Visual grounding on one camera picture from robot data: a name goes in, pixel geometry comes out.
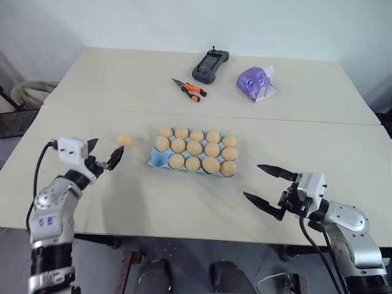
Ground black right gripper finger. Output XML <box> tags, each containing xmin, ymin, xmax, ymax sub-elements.
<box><xmin>257</xmin><ymin>164</ymin><xmax>300</xmax><ymax>183</ymax></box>
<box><xmin>242</xmin><ymin>192</ymin><xmax>282</xmax><ymax>221</ymax></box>

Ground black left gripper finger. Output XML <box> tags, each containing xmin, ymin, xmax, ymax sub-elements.
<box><xmin>102</xmin><ymin>146</ymin><xmax>125</xmax><ymax>172</ymax></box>
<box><xmin>86</xmin><ymin>138</ymin><xmax>99</xmax><ymax>158</ymax></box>

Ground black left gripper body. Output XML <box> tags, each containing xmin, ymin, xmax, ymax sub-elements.
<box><xmin>84</xmin><ymin>154</ymin><xmax>111</xmax><ymax>179</ymax></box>

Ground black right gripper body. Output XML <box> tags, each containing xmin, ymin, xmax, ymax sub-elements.
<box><xmin>276</xmin><ymin>181</ymin><xmax>311</xmax><ymax>222</ymax></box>

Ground blue egg carton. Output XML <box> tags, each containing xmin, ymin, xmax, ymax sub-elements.
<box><xmin>147</xmin><ymin>127</ymin><xmax>239</xmax><ymax>179</ymax></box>

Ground dark rounded shape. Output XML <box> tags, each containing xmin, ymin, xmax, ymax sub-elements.
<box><xmin>209</xmin><ymin>260</ymin><xmax>261</xmax><ymax>294</ymax></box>
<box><xmin>137</xmin><ymin>258</ymin><xmax>174</xmax><ymax>294</ymax></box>

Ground dark metal rack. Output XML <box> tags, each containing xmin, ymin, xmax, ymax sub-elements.
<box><xmin>0</xmin><ymin>85</ymin><xmax>40</xmax><ymax>140</ymax></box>

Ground purple tissue pack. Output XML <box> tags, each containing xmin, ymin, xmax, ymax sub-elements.
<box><xmin>236</xmin><ymin>64</ymin><xmax>278</xmax><ymax>104</ymax></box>

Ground rusty metal bar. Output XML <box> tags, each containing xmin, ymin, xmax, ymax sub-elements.
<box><xmin>118</xmin><ymin>250</ymin><xmax>145</xmax><ymax>294</ymax></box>

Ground black handheld remote controller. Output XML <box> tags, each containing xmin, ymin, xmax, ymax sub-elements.
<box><xmin>191</xmin><ymin>45</ymin><xmax>230</xmax><ymax>85</ymax></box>

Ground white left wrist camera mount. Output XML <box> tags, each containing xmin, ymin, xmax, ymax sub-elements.
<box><xmin>56</xmin><ymin>137</ymin><xmax>96</xmax><ymax>182</ymax></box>

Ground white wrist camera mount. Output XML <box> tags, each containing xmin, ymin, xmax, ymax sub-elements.
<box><xmin>56</xmin><ymin>137</ymin><xmax>96</xmax><ymax>182</ymax></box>
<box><xmin>296</xmin><ymin>171</ymin><xmax>328</xmax><ymax>216</ymax></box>

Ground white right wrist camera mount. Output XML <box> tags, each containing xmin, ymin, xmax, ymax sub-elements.
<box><xmin>296</xmin><ymin>171</ymin><xmax>328</xmax><ymax>216</ymax></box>

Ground black table frame bar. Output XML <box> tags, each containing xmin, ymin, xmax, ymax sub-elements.
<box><xmin>74</xmin><ymin>233</ymin><xmax>122</xmax><ymax>249</ymax></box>
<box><xmin>276</xmin><ymin>244</ymin><xmax>392</xmax><ymax>262</ymax></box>

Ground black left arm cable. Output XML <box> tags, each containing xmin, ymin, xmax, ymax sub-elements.
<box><xmin>26</xmin><ymin>140</ymin><xmax>59</xmax><ymax>230</ymax></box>

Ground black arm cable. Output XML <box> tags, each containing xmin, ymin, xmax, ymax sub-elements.
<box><xmin>299</xmin><ymin>216</ymin><xmax>350</xmax><ymax>294</ymax></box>
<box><xmin>26</xmin><ymin>140</ymin><xmax>59</xmax><ymax>230</ymax></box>

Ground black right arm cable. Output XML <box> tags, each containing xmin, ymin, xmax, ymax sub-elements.
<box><xmin>299</xmin><ymin>216</ymin><xmax>350</xmax><ymax>294</ymax></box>

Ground white floor cable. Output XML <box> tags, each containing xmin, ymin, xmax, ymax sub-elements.
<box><xmin>256</xmin><ymin>271</ymin><xmax>303</xmax><ymax>294</ymax></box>

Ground orange-handled pliers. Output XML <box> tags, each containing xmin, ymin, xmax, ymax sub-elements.
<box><xmin>171</xmin><ymin>78</ymin><xmax>208</xmax><ymax>104</ymax></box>

